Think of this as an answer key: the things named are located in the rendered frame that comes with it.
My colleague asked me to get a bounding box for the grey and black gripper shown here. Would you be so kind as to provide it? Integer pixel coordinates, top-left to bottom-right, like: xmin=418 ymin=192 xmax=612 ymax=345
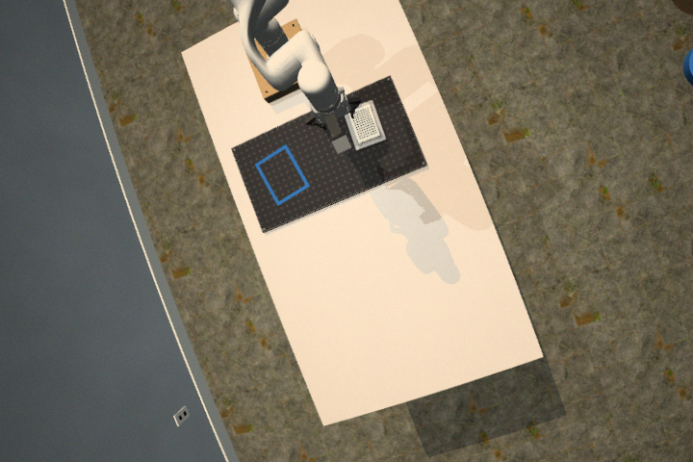
xmin=304 ymin=92 xmax=362 ymax=131

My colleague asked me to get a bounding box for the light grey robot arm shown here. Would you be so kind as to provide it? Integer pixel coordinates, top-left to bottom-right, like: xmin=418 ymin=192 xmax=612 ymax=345
xmin=229 ymin=0 xmax=351 ymax=154

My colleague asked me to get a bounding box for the blue tape outline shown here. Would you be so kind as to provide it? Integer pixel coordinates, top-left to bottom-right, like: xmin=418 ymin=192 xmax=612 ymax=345
xmin=255 ymin=144 xmax=310 ymax=206

